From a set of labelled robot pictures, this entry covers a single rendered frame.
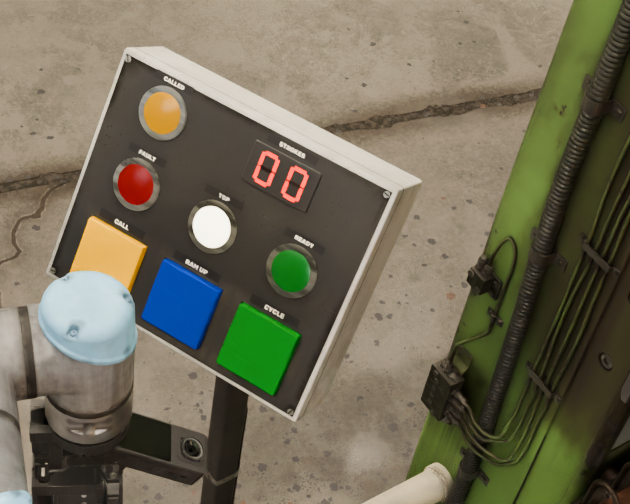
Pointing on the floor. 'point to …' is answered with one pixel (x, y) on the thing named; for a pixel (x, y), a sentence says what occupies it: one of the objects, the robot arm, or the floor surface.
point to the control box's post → (224, 441)
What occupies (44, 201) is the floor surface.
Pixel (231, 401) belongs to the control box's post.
